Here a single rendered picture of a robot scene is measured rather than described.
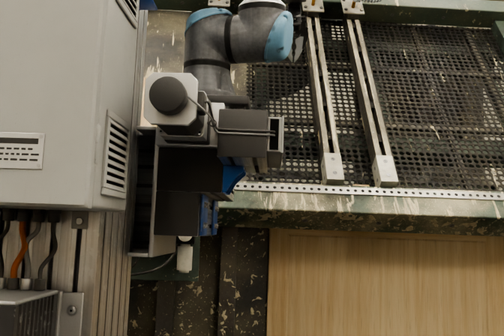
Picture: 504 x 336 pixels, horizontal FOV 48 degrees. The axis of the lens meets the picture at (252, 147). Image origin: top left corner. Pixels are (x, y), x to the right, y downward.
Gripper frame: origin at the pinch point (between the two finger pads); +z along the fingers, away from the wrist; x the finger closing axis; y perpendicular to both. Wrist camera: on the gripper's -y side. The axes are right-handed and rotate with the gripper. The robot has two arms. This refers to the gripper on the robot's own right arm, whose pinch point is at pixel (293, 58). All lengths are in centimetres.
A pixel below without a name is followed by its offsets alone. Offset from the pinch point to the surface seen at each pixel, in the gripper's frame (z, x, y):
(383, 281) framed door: 82, -37, -4
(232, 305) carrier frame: 86, 19, -17
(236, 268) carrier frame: 78, 18, -6
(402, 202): 47, -39, -11
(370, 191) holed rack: 44, -28, -9
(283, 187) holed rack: 42.4, 1.8, -11.0
